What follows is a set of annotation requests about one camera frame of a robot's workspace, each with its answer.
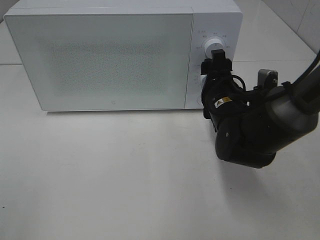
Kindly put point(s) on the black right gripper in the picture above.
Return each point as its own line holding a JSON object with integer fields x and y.
{"x": 223, "y": 94}

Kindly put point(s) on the white microwave knob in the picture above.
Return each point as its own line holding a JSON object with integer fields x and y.
{"x": 202, "y": 80}
{"x": 212, "y": 44}

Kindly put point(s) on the round white door button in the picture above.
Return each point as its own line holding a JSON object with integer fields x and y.
{"x": 199, "y": 102}

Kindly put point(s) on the white microwave door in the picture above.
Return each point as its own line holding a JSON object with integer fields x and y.
{"x": 105, "y": 62}

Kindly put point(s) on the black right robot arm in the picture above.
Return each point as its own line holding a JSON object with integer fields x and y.
{"x": 253, "y": 125}

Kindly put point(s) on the white microwave oven body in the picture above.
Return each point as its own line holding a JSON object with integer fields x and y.
{"x": 221, "y": 18}

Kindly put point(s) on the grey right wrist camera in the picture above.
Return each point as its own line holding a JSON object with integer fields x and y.
{"x": 267, "y": 79}

